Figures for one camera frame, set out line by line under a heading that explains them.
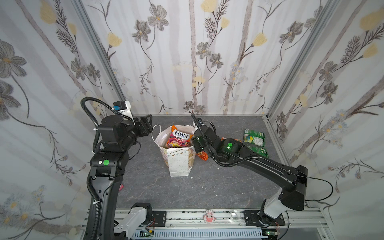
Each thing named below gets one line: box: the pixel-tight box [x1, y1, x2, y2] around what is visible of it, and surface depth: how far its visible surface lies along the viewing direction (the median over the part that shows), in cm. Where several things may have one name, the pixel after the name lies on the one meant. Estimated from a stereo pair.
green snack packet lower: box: [247, 146, 269, 158], surface depth 100 cm
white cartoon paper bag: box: [152, 124, 196, 178], surface depth 80 cm
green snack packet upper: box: [243, 128, 266, 147], surface depth 106 cm
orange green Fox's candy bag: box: [166, 125, 194, 148], surface depth 82 cm
